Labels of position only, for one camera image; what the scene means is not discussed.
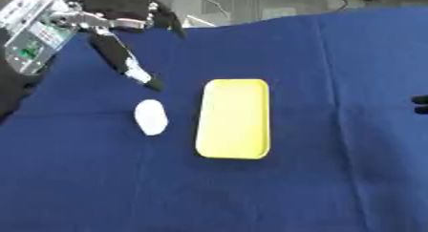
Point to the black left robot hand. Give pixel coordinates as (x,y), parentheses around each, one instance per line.
(120,6)

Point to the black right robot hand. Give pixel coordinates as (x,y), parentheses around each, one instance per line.
(420,104)

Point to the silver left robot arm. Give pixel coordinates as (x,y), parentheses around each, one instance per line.
(33,35)

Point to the white oval object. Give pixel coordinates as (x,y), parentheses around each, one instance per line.
(150,117)

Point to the yellow rectangular tray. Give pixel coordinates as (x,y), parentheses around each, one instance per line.
(234,118)

